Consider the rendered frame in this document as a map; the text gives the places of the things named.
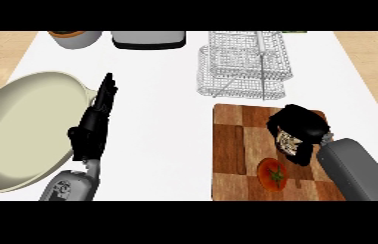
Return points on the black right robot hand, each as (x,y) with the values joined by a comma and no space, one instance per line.
(303,121)

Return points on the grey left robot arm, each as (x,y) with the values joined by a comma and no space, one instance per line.
(68,184)

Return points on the brown wooden cutting board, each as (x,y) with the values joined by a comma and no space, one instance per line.
(236,148)

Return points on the red tomato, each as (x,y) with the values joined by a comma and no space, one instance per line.
(272,174)

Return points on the green object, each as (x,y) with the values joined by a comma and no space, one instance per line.
(294,31)

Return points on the grey and black appliance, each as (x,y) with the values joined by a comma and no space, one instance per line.
(148,39)

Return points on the grey pot with orange rim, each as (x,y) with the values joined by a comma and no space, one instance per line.
(76,38)

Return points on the cream oval pan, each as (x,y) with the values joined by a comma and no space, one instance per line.
(37,128)

